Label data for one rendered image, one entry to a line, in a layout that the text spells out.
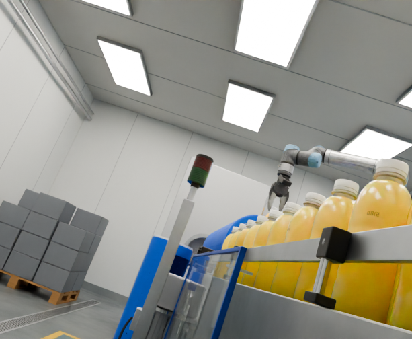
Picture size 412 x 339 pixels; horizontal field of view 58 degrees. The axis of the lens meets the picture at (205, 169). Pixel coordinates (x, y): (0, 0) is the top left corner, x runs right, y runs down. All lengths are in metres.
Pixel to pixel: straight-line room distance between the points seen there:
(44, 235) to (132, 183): 2.46
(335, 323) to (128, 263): 6.66
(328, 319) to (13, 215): 5.15
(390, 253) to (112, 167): 7.05
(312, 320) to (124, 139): 7.13
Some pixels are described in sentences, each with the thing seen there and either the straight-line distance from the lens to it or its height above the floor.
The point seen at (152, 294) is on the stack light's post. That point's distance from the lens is 1.21.
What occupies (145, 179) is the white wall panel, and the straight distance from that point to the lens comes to 7.14.
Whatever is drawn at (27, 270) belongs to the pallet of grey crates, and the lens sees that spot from 5.24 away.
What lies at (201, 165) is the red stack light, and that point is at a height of 1.22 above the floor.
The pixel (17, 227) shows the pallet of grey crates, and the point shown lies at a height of 0.68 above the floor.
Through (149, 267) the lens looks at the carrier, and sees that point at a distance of 2.44.
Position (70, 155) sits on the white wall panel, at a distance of 7.59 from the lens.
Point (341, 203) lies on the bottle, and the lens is 0.64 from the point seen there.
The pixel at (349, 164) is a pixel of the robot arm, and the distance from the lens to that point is 2.00.
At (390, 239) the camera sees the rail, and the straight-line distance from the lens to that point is 0.36.
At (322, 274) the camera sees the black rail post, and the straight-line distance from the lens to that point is 0.41.
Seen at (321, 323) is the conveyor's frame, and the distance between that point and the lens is 0.38.
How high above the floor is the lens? 0.89
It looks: 15 degrees up
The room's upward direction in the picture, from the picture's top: 20 degrees clockwise
